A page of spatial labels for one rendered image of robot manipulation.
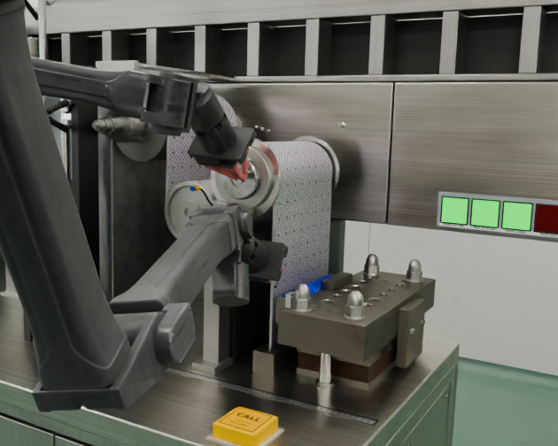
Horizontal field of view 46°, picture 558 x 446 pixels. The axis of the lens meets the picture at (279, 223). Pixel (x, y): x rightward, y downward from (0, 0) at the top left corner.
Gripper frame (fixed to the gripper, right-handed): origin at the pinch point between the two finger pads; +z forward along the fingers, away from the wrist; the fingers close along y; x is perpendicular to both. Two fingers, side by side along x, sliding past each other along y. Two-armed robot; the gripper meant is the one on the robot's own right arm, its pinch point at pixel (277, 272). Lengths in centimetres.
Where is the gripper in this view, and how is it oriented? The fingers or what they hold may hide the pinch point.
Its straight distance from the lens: 119.4
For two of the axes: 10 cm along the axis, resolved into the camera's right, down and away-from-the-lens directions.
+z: 4.2, 3.4, 8.4
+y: 8.7, 1.0, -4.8
